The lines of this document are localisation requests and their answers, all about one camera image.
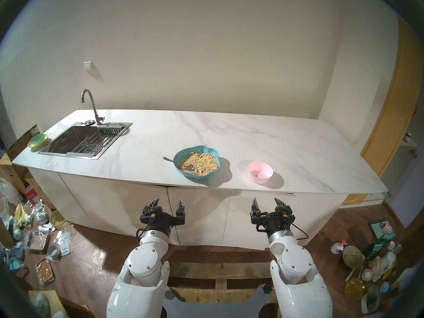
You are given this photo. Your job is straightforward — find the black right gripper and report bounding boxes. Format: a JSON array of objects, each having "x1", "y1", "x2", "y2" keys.
[{"x1": 251, "y1": 198, "x2": 295, "y2": 236}]

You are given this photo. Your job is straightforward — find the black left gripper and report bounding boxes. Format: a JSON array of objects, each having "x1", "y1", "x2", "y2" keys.
[{"x1": 139, "y1": 198, "x2": 186, "y2": 237}]

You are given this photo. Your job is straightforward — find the metal spoon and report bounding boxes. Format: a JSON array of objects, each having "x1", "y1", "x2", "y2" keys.
[{"x1": 163, "y1": 156, "x2": 196, "y2": 171}]

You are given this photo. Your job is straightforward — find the pink plastic bowl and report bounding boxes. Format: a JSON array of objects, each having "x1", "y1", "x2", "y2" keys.
[{"x1": 247, "y1": 161, "x2": 274, "y2": 184}]

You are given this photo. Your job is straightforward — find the blue flower-shaped bowl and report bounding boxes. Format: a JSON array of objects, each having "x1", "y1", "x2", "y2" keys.
[{"x1": 173, "y1": 146, "x2": 221, "y2": 179}]

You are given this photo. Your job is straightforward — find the olive strainer bowl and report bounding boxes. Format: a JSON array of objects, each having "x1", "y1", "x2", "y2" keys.
[{"x1": 342, "y1": 245, "x2": 365, "y2": 282}]

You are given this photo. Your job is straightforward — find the white counter cabinet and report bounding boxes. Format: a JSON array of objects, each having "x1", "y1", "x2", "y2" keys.
[{"x1": 26, "y1": 167, "x2": 350, "y2": 250}]

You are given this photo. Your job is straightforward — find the large oat flakes heap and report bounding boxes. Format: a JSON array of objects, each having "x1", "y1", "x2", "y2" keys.
[{"x1": 177, "y1": 152, "x2": 220, "y2": 175}]

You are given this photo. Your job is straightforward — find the wooden pallet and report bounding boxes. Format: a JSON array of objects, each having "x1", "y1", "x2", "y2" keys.
[{"x1": 149, "y1": 251, "x2": 279, "y2": 318}]

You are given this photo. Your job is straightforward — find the steel sink drain rack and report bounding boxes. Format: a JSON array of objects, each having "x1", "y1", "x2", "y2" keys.
[{"x1": 68, "y1": 135, "x2": 115, "y2": 154}]

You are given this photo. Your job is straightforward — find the clear packaged bag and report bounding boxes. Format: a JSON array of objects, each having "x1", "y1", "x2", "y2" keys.
[{"x1": 50, "y1": 230, "x2": 73, "y2": 256}]

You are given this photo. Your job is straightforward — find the green snack bag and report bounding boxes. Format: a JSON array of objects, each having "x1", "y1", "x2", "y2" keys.
[{"x1": 363, "y1": 239, "x2": 388, "y2": 260}]

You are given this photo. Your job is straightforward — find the yellow glass plate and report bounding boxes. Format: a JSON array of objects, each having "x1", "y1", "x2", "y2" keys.
[{"x1": 344, "y1": 278, "x2": 365, "y2": 301}]

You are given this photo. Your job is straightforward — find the steel gooseneck faucet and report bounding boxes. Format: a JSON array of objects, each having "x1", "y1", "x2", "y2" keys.
[{"x1": 81, "y1": 89, "x2": 105, "y2": 126}]

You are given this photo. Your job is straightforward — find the stainless steel sink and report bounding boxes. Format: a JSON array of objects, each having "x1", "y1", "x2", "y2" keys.
[{"x1": 37, "y1": 122, "x2": 133, "y2": 160}]

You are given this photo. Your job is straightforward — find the white plastic jug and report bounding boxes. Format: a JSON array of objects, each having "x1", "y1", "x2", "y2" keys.
[{"x1": 378, "y1": 251, "x2": 395, "y2": 271}]

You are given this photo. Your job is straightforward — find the clear foil tray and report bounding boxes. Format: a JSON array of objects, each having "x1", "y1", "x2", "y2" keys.
[{"x1": 27, "y1": 230, "x2": 50, "y2": 251}]

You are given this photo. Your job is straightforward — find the red box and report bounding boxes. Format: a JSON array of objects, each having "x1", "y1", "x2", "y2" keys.
[{"x1": 24, "y1": 185, "x2": 42, "y2": 205}]

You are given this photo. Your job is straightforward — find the clear tray brown contents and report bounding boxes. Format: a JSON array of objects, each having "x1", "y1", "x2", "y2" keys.
[{"x1": 35, "y1": 257, "x2": 56, "y2": 286}]

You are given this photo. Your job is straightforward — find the white container green contents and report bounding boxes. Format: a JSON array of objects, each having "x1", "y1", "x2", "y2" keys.
[{"x1": 361, "y1": 289, "x2": 381, "y2": 314}]

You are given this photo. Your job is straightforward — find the lavender door leaf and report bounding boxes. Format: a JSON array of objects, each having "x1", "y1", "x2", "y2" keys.
[{"x1": 384, "y1": 145, "x2": 424, "y2": 228}]

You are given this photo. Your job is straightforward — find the green and yellow dish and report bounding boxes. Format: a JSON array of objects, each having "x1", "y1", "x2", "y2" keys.
[{"x1": 27, "y1": 133, "x2": 49, "y2": 149}]

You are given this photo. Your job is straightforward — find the yellow-green bag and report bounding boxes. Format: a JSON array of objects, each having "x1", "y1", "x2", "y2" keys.
[{"x1": 13, "y1": 203, "x2": 29, "y2": 228}]

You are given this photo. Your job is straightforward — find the white plastic bag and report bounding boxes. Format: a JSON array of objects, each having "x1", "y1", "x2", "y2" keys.
[{"x1": 0, "y1": 178, "x2": 24, "y2": 203}]

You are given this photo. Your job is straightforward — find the brown cardboard box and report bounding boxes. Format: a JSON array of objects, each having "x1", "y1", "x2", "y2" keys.
[{"x1": 0, "y1": 124, "x2": 42, "y2": 188}]

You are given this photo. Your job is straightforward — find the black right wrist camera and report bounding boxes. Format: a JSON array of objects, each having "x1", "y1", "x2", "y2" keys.
[{"x1": 277, "y1": 206, "x2": 294, "y2": 223}]

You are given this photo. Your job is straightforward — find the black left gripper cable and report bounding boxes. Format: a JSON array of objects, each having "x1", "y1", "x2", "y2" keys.
[{"x1": 135, "y1": 221, "x2": 153, "y2": 244}]

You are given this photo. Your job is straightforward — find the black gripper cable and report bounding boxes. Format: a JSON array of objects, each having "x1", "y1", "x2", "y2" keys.
[
  {"x1": 135, "y1": 221, "x2": 153, "y2": 244},
  {"x1": 291, "y1": 222, "x2": 309, "y2": 240}
]

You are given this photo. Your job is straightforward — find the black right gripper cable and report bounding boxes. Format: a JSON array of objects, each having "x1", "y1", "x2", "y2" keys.
[{"x1": 291, "y1": 222, "x2": 309, "y2": 240}]

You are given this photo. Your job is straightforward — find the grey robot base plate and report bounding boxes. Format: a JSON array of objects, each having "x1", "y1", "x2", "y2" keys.
[{"x1": 164, "y1": 283, "x2": 274, "y2": 318}]

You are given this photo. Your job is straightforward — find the yellow wooden door frame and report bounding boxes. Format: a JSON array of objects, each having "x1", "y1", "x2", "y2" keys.
[{"x1": 341, "y1": 18, "x2": 419, "y2": 207}]

